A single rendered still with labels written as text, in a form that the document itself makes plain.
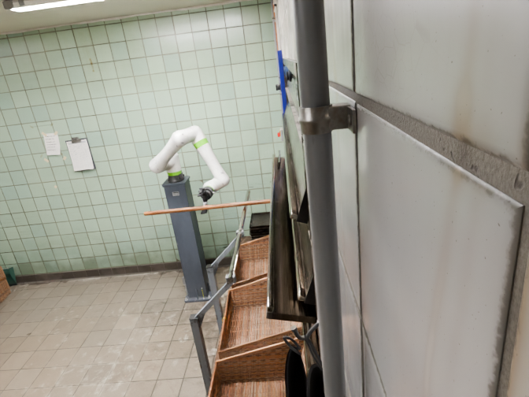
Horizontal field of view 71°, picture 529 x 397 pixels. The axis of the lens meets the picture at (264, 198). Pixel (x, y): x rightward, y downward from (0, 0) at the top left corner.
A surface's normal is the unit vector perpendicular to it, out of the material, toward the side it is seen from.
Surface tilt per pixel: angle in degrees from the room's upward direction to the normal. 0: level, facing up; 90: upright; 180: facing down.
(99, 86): 90
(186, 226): 90
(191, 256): 90
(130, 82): 90
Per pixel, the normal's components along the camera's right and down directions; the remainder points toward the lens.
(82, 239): -0.03, 0.36
